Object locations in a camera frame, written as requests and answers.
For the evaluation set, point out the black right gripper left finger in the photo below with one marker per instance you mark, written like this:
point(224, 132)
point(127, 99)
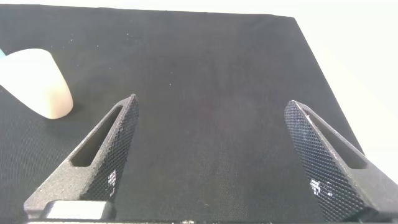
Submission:
point(77, 183)

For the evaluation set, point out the teal plastic cup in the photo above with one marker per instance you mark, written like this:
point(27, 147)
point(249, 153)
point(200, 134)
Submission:
point(1, 53)

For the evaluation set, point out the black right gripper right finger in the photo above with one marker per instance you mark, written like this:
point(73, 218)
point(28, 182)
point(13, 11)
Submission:
point(326, 161)

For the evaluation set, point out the white plastic cup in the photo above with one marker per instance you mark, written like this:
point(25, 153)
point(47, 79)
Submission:
point(34, 81)

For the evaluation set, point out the black table cloth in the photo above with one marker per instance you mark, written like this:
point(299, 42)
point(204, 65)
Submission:
point(211, 93)

